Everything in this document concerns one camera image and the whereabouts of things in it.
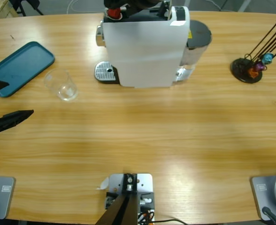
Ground white floor cable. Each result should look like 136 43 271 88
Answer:
66 0 99 14

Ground black mount cable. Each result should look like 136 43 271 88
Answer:
152 218 190 225

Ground teal rectangular tray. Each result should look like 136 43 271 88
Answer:
0 41 56 98

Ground purple coffee capsule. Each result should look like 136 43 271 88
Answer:
254 61 267 72

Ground chrome drip tray grate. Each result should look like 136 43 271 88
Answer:
94 60 120 84

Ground white capsule coffee machine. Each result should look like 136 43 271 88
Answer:
96 6 191 89

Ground grey metal leg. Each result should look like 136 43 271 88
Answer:
236 0 253 12

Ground dark camera mount post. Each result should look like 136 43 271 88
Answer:
95 173 138 225

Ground clear water tank grey lid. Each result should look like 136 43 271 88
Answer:
175 20 213 83

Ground white paper tab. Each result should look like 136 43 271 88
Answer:
95 177 110 190

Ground orange cable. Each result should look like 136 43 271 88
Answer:
138 210 154 222

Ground teal coffee capsule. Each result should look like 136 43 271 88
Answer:
261 52 274 64

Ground orange coffee capsule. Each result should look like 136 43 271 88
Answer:
247 67 260 79

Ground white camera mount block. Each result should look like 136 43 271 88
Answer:
105 172 155 222

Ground clear glass cup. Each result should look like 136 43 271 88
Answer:
43 67 79 102

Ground black base cable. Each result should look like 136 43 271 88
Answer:
261 206 276 225

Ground red coffee capsule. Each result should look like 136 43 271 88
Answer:
107 8 124 22

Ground grey coffee machine lever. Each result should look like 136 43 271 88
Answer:
157 0 172 20

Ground black capsule holder with rods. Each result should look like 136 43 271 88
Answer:
230 15 276 84

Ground arm grey base plate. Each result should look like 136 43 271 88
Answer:
0 175 16 220
250 172 276 221

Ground black chair frame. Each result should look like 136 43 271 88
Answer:
10 0 45 16

